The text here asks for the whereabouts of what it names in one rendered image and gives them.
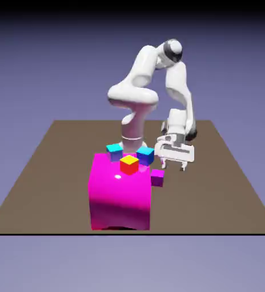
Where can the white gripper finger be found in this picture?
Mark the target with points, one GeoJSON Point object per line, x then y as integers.
{"type": "Point", "coordinates": [163, 163]}
{"type": "Point", "coordinates": [183, 166]}

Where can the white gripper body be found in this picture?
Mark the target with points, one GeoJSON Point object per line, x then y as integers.
{"type": "Point", "coordinates": [177, 154]}

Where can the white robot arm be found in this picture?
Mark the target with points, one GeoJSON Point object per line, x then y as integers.
{"type": "Point", "coordinates": [134, 93]}

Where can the small purple cube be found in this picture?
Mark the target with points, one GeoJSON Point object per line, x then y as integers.
{"type": "Point", "coordinates": [157, 177]}

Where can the small blue cube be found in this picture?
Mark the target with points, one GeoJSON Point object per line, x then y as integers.
{"type": "Point", "coordinates": [145, 155]}

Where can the small red cube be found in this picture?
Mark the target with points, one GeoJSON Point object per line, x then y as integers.
{"type": "Point", "coordinates": [129, 165]}

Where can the small cyan cube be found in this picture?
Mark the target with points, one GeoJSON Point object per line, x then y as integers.
{"type": "Point", "coordinates": [114, 151]}

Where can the large magenta box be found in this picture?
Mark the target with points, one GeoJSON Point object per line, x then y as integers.
{"type": "Point", "coordinates": [120, 194]}

